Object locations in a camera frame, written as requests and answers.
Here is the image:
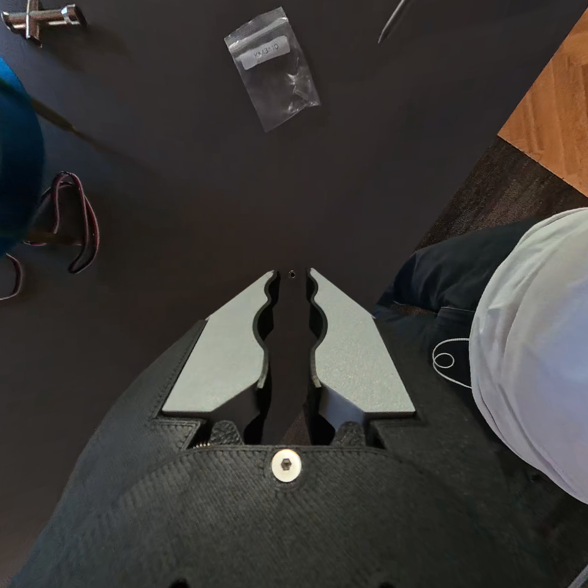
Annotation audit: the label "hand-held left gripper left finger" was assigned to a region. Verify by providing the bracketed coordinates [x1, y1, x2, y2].
[161, 270, 281, 422]

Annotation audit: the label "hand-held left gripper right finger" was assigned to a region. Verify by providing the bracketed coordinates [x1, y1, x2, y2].
[306, 268, 417, 427]

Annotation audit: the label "black screwdriver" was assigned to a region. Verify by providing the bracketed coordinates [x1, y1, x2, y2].
[378, 0, 414, 45]

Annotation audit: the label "black desk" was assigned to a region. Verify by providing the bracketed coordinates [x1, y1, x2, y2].
[0, 0, 586, 588]

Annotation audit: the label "dark trousers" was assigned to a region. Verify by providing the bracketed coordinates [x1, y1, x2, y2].
[371, 216, 552, 386]

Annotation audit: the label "person in white shirt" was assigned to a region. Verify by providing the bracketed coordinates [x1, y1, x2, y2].
[469, 208, 588, 504]

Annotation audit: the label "clear plastic screw bag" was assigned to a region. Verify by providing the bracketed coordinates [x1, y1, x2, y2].
[224, 6, 321, 134]

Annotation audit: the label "metal cross wrench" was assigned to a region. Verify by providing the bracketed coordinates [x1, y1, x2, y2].
[1, 0, 88, 47]

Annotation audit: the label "red servo cable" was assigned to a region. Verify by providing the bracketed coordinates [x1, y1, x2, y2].
[0, 171, 101, 302]

